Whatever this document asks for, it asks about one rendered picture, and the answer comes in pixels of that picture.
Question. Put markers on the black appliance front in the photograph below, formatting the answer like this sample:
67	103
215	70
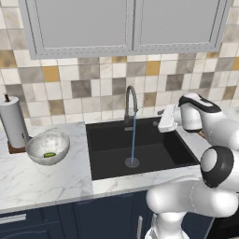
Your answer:
225	228

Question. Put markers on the white paper towel roll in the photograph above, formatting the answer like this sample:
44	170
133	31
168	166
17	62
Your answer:
12	123

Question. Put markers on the navy cupboard door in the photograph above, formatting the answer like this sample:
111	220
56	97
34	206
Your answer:
105	217

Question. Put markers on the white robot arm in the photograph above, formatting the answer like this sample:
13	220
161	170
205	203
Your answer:
199	199

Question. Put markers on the green kiwi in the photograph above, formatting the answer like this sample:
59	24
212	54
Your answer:
49	154

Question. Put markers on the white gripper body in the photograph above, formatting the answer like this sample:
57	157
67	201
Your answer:
167	119

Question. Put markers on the dark grey sink faucet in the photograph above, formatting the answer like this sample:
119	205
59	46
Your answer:
130	102

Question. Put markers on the black kitchen sink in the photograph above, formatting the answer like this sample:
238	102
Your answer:
137	146

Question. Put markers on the navy drawer front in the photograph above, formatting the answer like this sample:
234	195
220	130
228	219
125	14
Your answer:
28	228

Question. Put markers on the blue water stream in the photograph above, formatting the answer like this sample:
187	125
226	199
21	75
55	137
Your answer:
133	140

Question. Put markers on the brown wooden towel holder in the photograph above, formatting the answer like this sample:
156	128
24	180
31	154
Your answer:
16	149

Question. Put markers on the grey wall cupboard door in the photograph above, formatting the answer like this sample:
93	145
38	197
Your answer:
177	25
84	28

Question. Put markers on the round metal sink drain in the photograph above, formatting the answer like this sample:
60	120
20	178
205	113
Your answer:
128	162

